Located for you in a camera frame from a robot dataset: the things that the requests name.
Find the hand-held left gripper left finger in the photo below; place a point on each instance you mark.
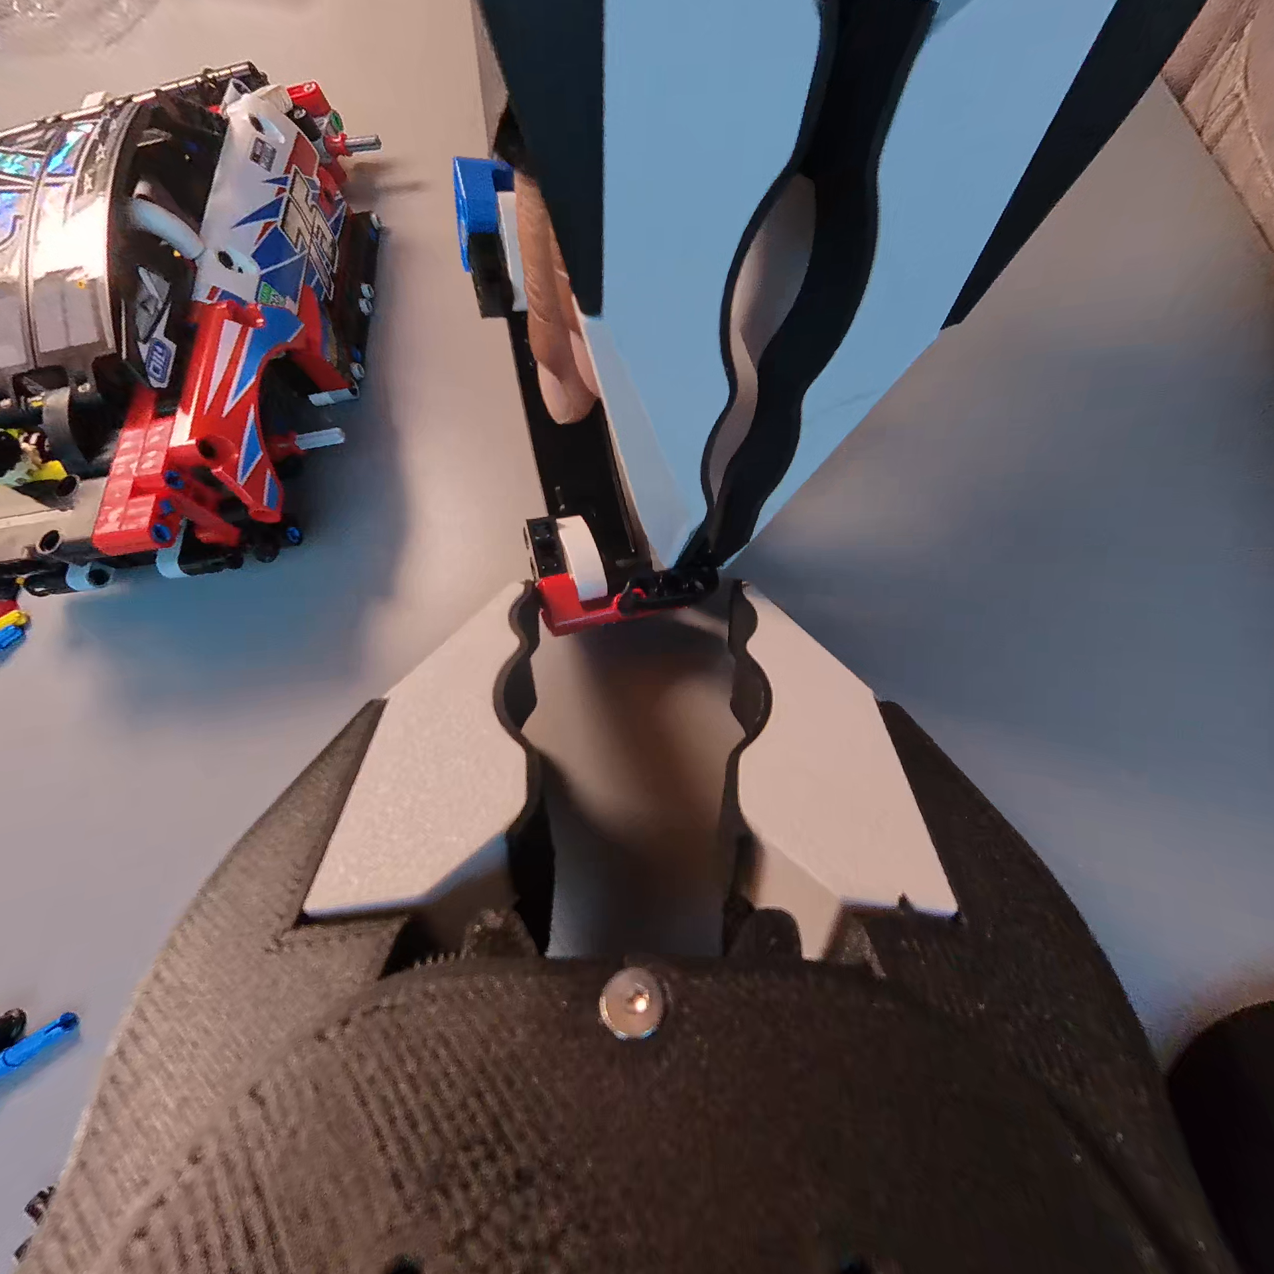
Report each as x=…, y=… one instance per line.
x=418, y=797

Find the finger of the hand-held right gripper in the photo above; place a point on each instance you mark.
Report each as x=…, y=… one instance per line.
x=688, y=149
x=895, y=249

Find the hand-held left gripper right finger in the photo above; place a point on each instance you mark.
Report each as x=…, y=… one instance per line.
x=847, y=806

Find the long black lego chassis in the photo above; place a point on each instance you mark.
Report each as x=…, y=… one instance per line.
x=577, y=448

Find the red blue lego race car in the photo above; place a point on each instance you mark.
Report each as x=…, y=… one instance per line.
x=180, y=348

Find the pile of small lego pieces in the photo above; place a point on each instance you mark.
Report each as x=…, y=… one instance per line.
x=10, y=627

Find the black lego pins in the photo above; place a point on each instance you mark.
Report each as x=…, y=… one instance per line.
x=35, y=1206

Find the person's right hand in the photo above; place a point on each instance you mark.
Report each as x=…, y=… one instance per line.
x=553, y=299

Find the black connector with blue pin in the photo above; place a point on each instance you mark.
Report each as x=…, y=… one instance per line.
x=35, y=1041

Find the black chair armrest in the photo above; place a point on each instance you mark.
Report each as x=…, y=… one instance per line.
x=1229, y=1124

